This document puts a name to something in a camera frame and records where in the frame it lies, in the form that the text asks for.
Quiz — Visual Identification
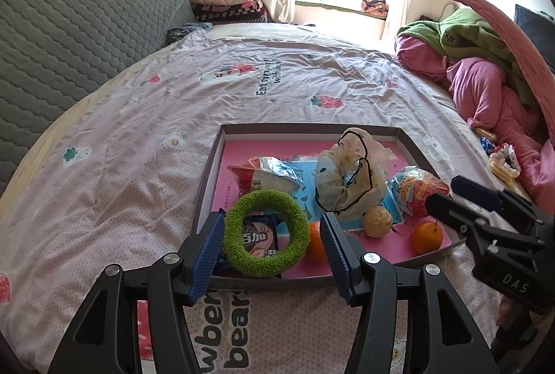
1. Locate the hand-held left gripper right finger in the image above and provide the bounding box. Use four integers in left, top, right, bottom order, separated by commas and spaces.
319, 212, 499, 374

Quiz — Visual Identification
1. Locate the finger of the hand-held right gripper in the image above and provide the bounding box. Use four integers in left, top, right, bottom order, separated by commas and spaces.
426, 193, 546, 251
450, 176, 555, 227

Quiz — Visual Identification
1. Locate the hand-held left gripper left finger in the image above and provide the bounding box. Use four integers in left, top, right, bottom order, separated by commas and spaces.
48, 211, 226, 374

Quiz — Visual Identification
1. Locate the green fuzzy ring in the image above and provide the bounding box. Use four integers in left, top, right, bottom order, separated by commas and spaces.
224, 190, 310, 277

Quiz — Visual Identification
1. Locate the orange mandarin with stem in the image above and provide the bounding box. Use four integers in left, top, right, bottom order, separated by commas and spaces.
411, 220, 444, 256

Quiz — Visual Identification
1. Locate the egg-shaped snack packet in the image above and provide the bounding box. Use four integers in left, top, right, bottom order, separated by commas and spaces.
387, 166, 450, 219
227, 156, 305, 195

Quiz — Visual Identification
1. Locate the grey shallow cardboard box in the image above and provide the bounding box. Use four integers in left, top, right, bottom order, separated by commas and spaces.
188, 123, 467, 292

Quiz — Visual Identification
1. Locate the blue cookie packet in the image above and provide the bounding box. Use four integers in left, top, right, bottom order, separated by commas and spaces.
214, 207, 282, 277

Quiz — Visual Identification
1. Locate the walnut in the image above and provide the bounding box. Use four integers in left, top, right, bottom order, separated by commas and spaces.
363, 205, 393, 238

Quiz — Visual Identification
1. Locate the cream drawstring pouch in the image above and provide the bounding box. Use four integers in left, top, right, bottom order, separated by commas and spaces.
314, 128, 389, 221

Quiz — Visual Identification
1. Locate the yellow white snack packet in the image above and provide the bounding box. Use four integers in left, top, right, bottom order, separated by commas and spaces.
488, 143, 520, 180

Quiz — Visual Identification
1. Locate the blue orange snack packet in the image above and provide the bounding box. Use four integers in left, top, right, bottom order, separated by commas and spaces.
475, 127, 499, 154

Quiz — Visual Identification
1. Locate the pink duvet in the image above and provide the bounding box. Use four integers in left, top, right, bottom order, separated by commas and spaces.
395, 34, 555, 201

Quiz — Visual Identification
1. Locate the pink printed board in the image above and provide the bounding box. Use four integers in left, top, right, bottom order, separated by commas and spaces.
212, 140, 456, 278

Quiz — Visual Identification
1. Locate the pink quilted pad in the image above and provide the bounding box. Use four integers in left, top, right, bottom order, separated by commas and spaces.
450, 0, 555, 136

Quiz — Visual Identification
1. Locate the green garment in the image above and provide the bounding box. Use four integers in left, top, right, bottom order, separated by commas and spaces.
399, 8, 538, 106

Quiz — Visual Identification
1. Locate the black television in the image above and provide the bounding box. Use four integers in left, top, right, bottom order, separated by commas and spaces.
514, 4, 555, 73

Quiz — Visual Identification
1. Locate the folded cloth on windowsill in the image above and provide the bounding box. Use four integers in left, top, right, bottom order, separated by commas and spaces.
361, 0, 390, 16

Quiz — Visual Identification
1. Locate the dark fuzzy pillow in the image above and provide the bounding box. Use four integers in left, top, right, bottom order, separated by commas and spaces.
167, 22, 213, 45

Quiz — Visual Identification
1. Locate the stack of folded blankets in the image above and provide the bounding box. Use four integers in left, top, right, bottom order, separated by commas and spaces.
188, 0, 268, 26

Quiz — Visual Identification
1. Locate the grey quilted headboard cover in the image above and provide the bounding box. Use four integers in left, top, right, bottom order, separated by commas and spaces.
0, 0, 196, 193

